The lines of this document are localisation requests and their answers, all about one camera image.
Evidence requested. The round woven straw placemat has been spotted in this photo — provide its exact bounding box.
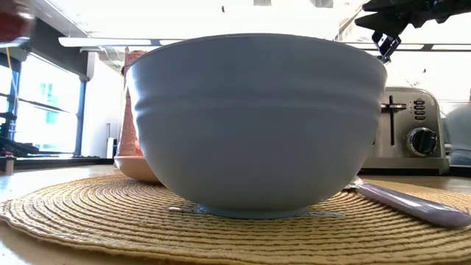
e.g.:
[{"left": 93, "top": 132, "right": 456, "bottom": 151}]
[{"left": 0, "top": 173, "right": 471, "bottom": 265}]

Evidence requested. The lavender utensil handle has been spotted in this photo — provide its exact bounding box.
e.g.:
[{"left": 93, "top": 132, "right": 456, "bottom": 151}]
[{"left": 344, "top": 175, "right": 471, "bottom": 229}]

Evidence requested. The yellow cable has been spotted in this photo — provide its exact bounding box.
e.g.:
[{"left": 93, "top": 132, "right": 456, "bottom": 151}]
[{"left": 4, "top": 46, "right": 18, "bottom": 107}]

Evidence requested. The thin blue pillar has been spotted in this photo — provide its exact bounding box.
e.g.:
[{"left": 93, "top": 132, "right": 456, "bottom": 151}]
[{"left": 9, "top": 62, "right": 21, "bottom": 141}]

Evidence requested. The thick blue pillar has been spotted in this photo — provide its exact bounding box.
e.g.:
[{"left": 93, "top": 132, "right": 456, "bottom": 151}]
[{"left": 73, "top": 77, "right": 88, "bottom": 157}]

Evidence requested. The large blue-grey bowl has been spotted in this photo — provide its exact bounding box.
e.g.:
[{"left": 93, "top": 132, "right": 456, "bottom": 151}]
[{"left": 125, "top": 32, "right": 388, "bottom": 221}]

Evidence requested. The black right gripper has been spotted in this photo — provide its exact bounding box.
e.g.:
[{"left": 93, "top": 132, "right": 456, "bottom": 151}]
[{"left": 355, "top": 0, "right": 471, "bottom": 64}]

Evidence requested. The pink plate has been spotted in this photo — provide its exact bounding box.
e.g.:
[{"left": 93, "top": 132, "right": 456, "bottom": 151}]
[{"left": 113, "top": 155, "right": 163, "bottom": 184}]

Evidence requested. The black low shelf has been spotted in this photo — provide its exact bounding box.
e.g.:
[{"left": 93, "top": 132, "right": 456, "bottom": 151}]
[{"left": 14, "top": 157, "right": 116, "bottom": 171}]

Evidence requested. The pink napkin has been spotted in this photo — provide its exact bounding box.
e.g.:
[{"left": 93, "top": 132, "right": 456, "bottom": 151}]
[{"left": 116, "top": 49, "right": 148, "bottom": 158}]

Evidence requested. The silver toaster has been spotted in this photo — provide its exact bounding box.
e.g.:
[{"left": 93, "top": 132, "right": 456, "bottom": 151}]
[{"left": 362, "top": 86, "right": 450, "bottom": 174}]

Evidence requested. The red jar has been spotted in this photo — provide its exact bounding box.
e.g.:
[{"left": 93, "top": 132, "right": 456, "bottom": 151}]
[{"left": 0, "top": 0, "right": 36, "bottom": 49}]

